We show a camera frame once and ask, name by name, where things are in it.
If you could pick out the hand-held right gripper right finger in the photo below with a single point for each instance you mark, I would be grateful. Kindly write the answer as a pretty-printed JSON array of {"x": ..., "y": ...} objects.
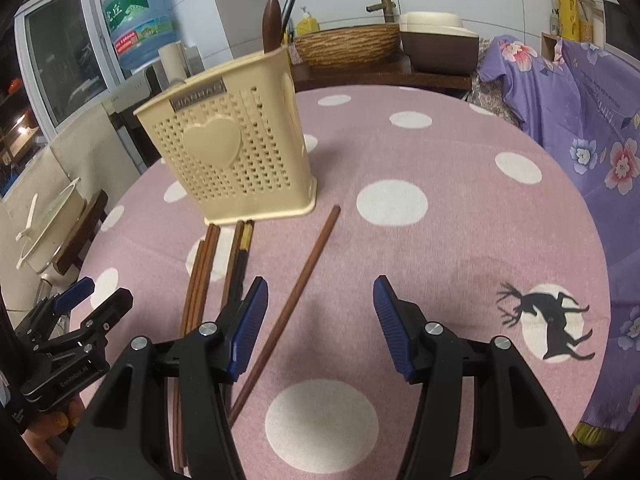
[{"x": 395, "y": 330}]

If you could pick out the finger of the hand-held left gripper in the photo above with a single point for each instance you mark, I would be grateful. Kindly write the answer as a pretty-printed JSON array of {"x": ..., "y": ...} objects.
[
  {"x": 75, "y": 292},
  {"x": 115, "y": 307}
]

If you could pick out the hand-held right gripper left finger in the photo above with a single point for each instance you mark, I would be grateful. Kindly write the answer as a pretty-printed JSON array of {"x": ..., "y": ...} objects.
[{"x": 247, "y": 330}]

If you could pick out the brown wooden chopstick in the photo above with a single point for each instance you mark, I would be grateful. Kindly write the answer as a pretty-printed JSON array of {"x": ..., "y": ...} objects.
[
  {"x": 234, "y": 260},
  {"x": 207, "y": 270},
  {"x": 305, "y": 280},
  {"x": 196, "y": 285}
]

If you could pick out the dark chopstick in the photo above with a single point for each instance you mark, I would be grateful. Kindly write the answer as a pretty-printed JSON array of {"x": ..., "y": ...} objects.
[{"x": 245, "y": 260}]

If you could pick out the cream plastic utensil holder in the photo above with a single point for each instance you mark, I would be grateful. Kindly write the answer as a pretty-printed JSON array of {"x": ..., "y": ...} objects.
[{"x": 225, "y": 150}]

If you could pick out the person's left hand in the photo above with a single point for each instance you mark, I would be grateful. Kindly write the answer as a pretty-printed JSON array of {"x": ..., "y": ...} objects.
[{"x": 55, "y": 435}]

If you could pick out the wooden chair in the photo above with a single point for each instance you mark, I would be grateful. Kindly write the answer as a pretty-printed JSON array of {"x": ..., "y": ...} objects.
[{"x": 82, "y": 235}]

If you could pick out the cream pot with lid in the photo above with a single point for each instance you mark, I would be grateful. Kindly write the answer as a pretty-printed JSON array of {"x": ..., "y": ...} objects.
[{"x": 50, "y": 230}]

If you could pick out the pink polka dot tablecloth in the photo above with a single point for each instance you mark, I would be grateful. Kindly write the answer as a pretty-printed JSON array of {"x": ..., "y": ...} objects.
[{"x": 425, "y": 260}]

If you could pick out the water dispenser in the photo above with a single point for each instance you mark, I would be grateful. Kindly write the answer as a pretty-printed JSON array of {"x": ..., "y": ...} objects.
[{"x": 130, "y": 105}]

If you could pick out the purple floral cloth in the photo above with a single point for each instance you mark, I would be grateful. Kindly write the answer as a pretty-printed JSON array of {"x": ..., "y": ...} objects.
[{"x": 600, "y": 210}]

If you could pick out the window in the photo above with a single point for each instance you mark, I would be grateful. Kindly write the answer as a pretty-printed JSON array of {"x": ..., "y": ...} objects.
[{"x": 65, "y": 55}]

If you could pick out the cup stack on dispenser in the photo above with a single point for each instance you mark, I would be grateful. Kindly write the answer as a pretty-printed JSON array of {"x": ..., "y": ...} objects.
[{"x": 172, "y": 62}]

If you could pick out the wooden counter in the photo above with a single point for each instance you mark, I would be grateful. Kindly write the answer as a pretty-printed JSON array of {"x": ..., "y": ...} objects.
[{"x": 390, "y": 77}]

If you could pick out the blue water bottle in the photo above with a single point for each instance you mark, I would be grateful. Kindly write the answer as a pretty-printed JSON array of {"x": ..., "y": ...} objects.
[{"x": 140, "y": 20}]

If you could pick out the brown and cream container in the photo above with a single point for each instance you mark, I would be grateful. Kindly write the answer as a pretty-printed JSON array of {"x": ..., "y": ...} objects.
[{"x": 435, "y": 45}]

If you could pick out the wicker pattern basin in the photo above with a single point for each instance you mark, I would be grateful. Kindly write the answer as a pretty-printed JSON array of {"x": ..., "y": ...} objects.
[{"x": 345, "y": 45}]

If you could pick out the yellow soap bottle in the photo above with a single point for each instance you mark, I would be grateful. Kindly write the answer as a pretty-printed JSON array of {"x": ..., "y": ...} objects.
[{"x": 307, "y": 25}]

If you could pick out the wooden crate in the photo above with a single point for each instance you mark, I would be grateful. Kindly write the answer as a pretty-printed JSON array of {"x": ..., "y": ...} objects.
[{"x": 550, "y": 47}]

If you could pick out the bronze faucet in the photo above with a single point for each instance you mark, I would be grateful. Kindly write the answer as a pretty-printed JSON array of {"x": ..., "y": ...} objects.
[{"x": 385, "y": 7}]

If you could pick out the glass jar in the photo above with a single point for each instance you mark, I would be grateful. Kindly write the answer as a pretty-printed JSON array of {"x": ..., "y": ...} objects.
[{"x": 590, "y": 20}]

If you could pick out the yellow roll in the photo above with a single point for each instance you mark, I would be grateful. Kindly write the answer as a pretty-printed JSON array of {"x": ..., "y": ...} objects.
[{"x": 567, "y": 5}]

